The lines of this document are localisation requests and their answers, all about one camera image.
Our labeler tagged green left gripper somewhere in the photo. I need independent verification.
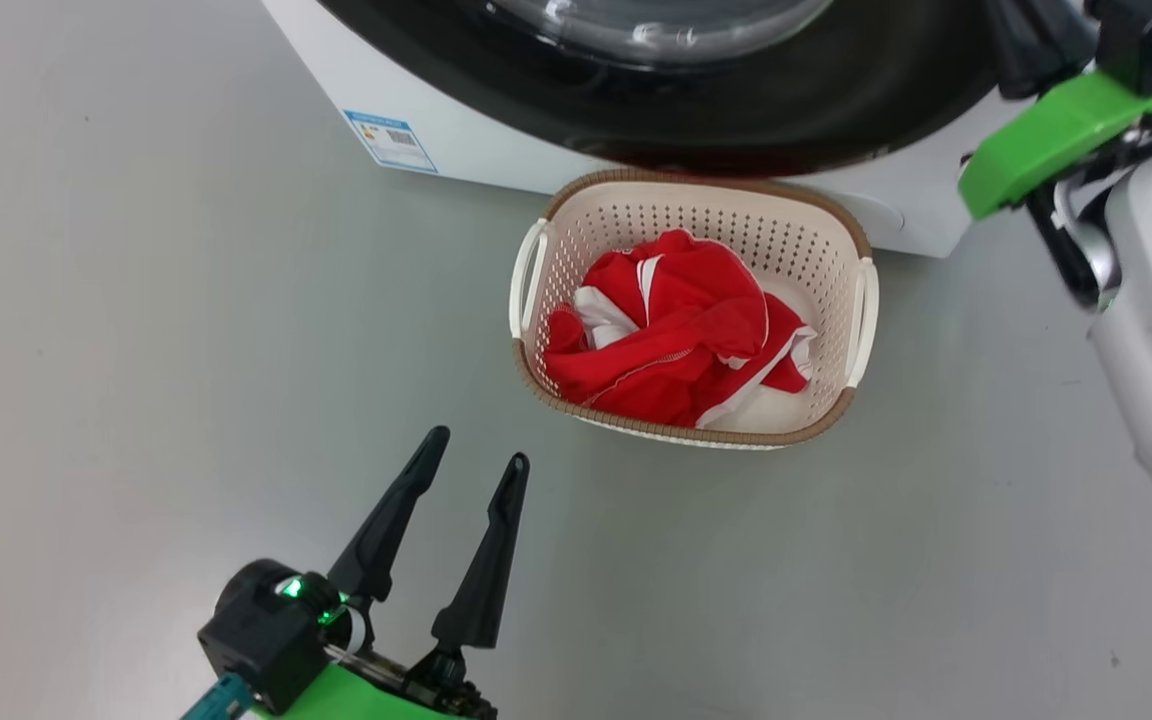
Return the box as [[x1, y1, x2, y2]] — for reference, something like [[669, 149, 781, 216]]
[[254, 426, 531, 720]]

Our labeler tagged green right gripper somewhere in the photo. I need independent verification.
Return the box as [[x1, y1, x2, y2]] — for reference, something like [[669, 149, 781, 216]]
[[957, 0, 1152, 222]]

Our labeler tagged round dark washing machine door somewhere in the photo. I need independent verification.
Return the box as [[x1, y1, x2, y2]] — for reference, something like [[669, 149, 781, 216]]
[[316, 0, 999, 180]]

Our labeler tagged red and white garment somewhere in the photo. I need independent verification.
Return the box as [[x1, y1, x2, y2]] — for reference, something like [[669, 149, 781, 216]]
[[544, 295, 819, 429], [576, 229, 770, 356]]

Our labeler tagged cream perforated laundry basket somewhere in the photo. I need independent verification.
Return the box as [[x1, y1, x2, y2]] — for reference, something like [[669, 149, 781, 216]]
[[509, 168, 880, 451]]

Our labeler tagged white front-load washing machine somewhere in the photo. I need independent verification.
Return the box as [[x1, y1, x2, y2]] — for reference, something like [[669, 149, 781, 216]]
[[261, 0, 1029, 259]]

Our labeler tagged round white filter cover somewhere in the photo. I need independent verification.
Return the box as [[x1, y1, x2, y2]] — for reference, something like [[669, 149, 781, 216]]
[[816, 188, 907, 243]]

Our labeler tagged blue energy label sticker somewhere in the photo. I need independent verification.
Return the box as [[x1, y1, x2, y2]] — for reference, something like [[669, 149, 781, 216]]
[[342, 109, 440, 176]]

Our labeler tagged thin black cable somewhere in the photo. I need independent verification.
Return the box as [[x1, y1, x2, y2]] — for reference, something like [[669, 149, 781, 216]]
[[1024, 183, 1123, 313]]

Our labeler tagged teal cable plug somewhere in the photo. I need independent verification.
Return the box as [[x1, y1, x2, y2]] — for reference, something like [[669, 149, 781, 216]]
[[180, 673, 256, 720]]

